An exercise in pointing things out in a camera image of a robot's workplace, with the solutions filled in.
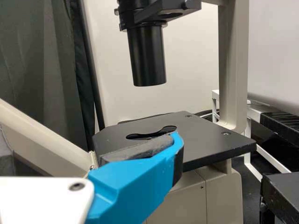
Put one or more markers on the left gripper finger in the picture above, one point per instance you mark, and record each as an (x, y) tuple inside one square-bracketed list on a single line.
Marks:
[(130, 186)]

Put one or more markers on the black platform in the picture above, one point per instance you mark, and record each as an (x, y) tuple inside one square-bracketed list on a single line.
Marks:
[(282, 198), (280, 120)]

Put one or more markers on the cream microscope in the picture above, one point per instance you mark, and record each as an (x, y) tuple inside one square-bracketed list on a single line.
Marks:
[(210, 144)]

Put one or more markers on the white box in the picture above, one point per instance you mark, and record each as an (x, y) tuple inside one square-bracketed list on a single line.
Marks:
[(273, 58)]

